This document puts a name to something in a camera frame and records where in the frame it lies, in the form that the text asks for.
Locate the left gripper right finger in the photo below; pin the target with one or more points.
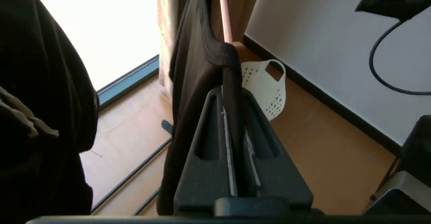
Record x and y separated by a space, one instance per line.
283 180

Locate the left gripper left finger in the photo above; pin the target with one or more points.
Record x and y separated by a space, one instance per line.
202 180

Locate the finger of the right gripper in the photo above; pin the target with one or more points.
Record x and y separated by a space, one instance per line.
394 7

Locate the black garment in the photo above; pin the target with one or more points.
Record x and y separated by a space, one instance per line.
40 82
192 82

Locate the pink clothes hanger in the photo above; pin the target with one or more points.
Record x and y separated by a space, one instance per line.
225 12

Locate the black clothes rack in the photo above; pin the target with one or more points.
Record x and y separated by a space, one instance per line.
134 173

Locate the white laundry basket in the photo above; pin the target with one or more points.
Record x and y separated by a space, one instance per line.
269 93

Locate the window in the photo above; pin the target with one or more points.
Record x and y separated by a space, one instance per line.
128 79

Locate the brown curtain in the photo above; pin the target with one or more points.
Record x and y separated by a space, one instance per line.
168 32

